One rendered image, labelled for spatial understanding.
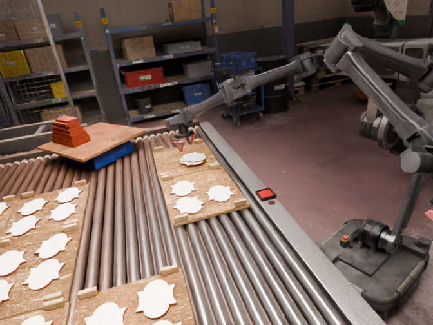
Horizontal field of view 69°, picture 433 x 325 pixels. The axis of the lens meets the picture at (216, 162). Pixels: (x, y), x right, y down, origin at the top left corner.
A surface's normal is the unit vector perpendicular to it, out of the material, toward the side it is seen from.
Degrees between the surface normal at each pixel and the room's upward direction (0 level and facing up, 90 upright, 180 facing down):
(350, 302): 0
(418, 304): 1
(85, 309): 0
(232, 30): 90
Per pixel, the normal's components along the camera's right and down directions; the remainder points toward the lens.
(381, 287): -0.11, -0.89
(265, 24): 0.33, 0.39
